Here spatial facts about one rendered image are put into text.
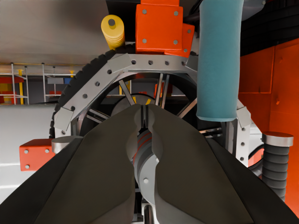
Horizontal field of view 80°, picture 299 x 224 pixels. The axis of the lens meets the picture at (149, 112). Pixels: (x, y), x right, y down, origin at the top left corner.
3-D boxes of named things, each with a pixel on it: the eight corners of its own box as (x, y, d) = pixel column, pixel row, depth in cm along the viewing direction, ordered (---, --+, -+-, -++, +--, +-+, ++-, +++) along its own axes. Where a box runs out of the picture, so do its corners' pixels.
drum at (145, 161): (132, 125, 55) (132, 170, 56) (134, 146, 34) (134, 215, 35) (177, 125, 56) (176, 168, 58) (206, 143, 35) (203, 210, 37)
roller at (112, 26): (111, 42, 72) (111, 58, 72) (98, 9, 43) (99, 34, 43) (125, 43, 72) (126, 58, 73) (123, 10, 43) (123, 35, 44)
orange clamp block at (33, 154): (65, 138, 54) (33, 138, 53) (54, 145, 46) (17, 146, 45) (66, 160, 55) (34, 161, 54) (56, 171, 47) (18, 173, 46)
